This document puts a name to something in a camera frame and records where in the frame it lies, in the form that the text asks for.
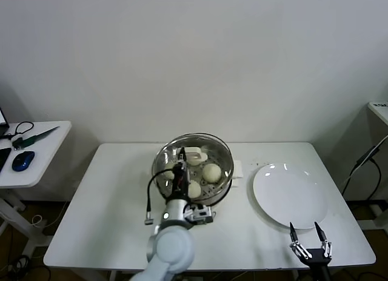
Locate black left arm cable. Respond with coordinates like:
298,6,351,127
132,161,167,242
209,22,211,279
144,168,175,226

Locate white round plate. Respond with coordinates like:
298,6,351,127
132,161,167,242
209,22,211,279
253,163,330,231

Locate white cabinet with label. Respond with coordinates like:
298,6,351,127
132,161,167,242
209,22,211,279
368,101,388,126

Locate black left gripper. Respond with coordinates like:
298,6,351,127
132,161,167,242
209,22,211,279
172,147,189,199

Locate black cable loop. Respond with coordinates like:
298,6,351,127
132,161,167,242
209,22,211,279
3,121,34,139

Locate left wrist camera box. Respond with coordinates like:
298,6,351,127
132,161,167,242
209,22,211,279
184,203,218,224

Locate green handled knife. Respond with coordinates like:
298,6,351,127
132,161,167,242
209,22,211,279
12,125,61,150

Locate white side table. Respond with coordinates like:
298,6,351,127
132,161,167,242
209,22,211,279
0,120,73,254

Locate black phone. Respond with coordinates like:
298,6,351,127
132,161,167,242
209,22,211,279
0,147,13,174

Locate laptop computer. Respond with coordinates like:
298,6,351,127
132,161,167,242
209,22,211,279
0,107,10,138

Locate black power cable with adapter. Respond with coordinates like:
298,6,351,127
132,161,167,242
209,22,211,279
342,144,383,200

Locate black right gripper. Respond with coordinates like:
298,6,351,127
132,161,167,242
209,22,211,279
290,222,333,281

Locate perforated steel steamer basket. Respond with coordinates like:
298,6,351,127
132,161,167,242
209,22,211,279
153,135,235,208

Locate blue computer mouse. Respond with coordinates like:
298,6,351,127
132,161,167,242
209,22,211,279
12,151,36,173

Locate round glass pot lid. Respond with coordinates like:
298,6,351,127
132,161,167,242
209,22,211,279
152,132,235,203

